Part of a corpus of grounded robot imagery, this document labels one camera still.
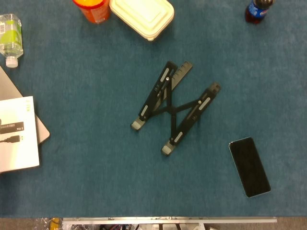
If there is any black folding laptop stand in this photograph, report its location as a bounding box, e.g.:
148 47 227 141
130 60 222 158

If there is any grey laptop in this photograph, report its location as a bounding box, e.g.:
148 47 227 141
0 66 51 145

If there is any blue felt table cloth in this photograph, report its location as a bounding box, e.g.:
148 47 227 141
0 0 307 219

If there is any cream lidded food container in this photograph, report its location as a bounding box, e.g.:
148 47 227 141
109 0 175 42

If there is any black smartphone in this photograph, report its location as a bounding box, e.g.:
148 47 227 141
228 137 272 198

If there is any orange snack canister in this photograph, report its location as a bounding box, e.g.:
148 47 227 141
72 0 111 24

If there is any white product box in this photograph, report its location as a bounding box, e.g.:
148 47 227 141
0 96 40 173

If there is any cola bottle blue label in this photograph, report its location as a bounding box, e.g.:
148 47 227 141
244 0 275 24

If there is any yellow object under table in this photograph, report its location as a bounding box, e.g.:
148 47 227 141
49 217 60 230

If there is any clear water bottle green label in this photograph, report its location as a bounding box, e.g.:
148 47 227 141
0 13 24 69

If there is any long thin metal rod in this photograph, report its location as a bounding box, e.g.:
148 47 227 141
62 217 278 225

